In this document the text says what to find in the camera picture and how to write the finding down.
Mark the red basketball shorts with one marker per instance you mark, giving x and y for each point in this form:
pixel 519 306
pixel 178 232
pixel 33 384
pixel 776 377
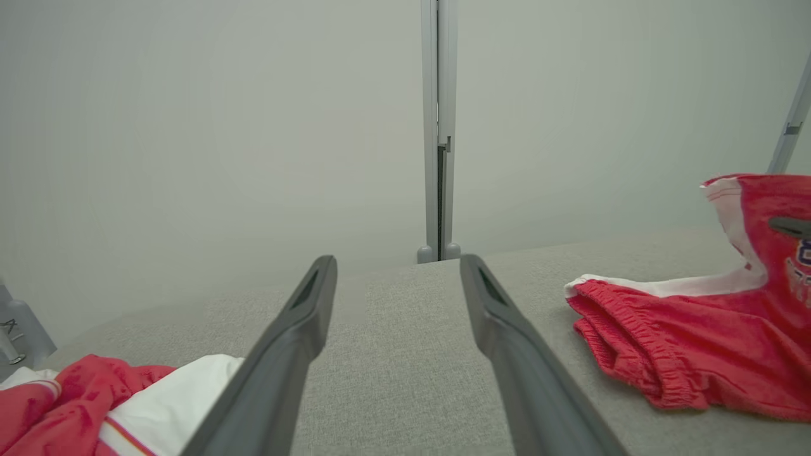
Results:
pixel 709 342

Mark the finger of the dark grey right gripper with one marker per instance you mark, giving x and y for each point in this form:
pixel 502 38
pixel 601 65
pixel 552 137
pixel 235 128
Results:
pixel 795 227

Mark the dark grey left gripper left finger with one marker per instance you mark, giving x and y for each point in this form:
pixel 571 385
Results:
pixel 279 380

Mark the red white basketball jersey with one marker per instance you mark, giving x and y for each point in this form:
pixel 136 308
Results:
pixel 158 399

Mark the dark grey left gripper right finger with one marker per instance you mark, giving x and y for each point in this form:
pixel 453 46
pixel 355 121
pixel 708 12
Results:
pixel 532 380

